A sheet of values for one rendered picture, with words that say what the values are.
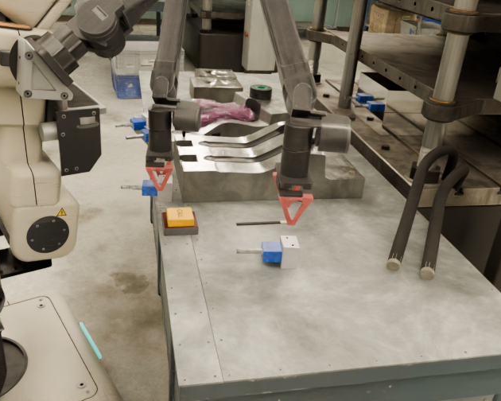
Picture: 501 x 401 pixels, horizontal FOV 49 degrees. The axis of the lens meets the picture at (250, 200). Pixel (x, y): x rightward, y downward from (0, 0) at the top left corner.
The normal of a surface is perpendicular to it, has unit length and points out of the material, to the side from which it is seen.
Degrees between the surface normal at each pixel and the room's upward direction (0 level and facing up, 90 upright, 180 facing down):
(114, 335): 0
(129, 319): 0
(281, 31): 53
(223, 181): 90
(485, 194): 90
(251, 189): 90
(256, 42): 90
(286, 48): 48
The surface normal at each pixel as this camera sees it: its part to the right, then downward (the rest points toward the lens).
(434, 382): 0.21, 0.45
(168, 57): 0.06, -0.44
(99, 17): 0.01, -0.21
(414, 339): 0.08, -0.89
